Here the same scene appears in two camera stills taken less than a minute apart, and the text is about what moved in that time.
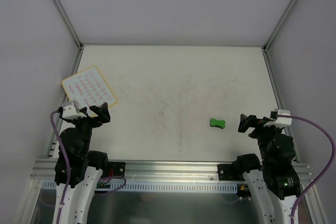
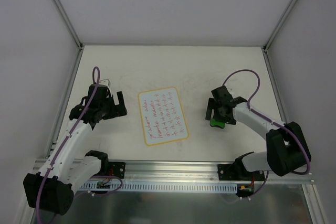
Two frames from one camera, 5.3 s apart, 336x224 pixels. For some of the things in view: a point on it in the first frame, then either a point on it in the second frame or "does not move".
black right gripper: x=254 y=125 to x=219 y=114
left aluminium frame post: x=79 y=43 does not move
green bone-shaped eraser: x=220 y=123 does not move
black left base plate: x=116 y=169 does not move
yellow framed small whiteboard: x=88 y=88 to x=162 y=115
